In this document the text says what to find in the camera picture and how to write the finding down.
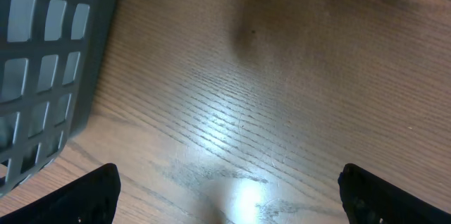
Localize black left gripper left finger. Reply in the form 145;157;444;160
1;163;121;224

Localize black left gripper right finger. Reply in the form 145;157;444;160
338;163;450;224

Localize dark grey plastic mesh basket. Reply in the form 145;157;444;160
1;0;117;195

